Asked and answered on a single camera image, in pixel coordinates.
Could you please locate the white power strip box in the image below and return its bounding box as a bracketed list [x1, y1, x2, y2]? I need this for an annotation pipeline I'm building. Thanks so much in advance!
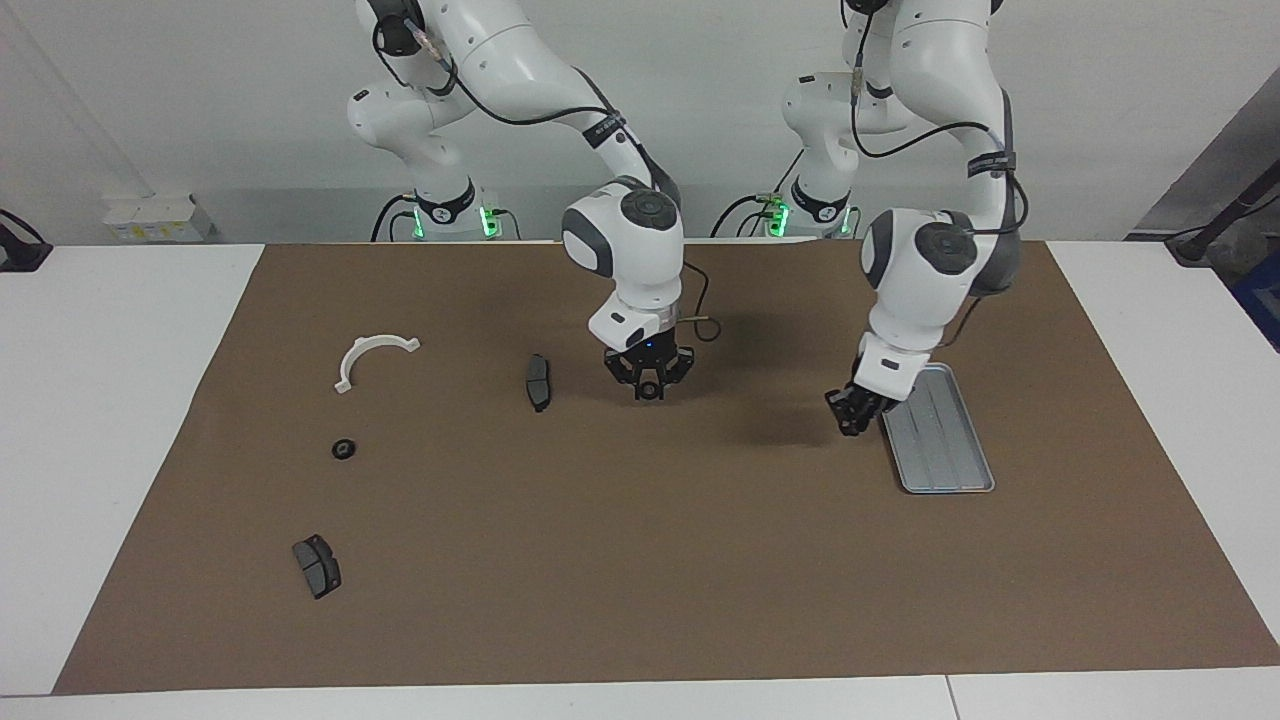
[103, 195, 216, 244]

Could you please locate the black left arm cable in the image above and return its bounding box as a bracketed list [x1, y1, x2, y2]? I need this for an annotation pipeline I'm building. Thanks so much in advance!
[850, 0, 1031, 351]

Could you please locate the black base cable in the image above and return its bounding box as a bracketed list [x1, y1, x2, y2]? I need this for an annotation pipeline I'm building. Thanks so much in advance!
[371, 193, 416, 242]
[710, 150, 806, 238]

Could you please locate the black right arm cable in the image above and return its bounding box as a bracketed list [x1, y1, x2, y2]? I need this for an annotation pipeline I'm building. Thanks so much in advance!
[375, 20, 721, 343]

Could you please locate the black right base cable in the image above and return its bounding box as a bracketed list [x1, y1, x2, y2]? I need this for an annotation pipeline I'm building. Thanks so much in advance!
[371, 193, 416, 242]

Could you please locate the blue crate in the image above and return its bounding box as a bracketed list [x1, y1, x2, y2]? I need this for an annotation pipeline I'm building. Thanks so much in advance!
[1228, 270, 1280, 353]

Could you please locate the white curved plastic bracket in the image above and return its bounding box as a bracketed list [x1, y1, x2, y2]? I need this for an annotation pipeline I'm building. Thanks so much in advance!
[334, 334, 422, 395]

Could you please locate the brown paper table mat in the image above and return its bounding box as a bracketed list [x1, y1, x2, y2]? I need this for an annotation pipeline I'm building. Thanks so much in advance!
[52, 238, 1280, 696]

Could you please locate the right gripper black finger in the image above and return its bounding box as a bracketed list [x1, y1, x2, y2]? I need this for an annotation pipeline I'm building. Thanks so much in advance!
[652, 347, 696, 402]
[603, 354, 647, 402]

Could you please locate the black clamp mount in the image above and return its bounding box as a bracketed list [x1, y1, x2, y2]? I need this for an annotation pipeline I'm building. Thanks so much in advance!
[0, 210, 53, 273]

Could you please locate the wide grey brake pad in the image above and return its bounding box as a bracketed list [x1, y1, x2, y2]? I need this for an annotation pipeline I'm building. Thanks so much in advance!
[292, 535, 343, 601]

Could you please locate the grey metal tray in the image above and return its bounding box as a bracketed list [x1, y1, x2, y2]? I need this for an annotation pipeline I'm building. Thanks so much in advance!
[880, 364, 997, 495]

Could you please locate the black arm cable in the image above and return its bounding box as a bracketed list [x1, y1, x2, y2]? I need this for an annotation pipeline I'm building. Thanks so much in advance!
[375, 20, 721, 343]
[850, 0, 1031, 351]

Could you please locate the black left base cable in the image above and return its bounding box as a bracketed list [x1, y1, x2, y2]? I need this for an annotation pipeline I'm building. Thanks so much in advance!
[710, 150, 806, 238]

